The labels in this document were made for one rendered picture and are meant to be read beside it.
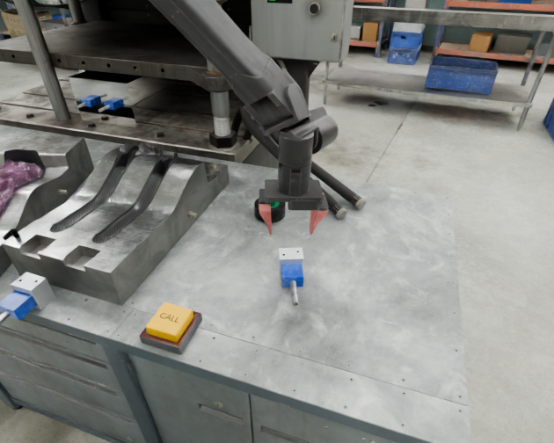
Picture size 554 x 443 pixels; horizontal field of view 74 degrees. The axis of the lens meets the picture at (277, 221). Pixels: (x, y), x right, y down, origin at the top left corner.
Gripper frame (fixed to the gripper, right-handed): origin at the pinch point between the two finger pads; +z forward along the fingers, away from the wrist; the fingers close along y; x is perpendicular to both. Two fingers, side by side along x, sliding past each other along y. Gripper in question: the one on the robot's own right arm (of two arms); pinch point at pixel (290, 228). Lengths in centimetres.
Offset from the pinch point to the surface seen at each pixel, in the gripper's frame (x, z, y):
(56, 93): -96, 3, 87
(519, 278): -77, 88, -127
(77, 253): -0.2, 6.0, 42.0
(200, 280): 0.6, 13.0, 18.4
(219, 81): -65, -11, 19
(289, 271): 2.7, 8.4, 0.0
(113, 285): 6.9, 7.7, 33.1
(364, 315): 11.0, 12.3, -13.8
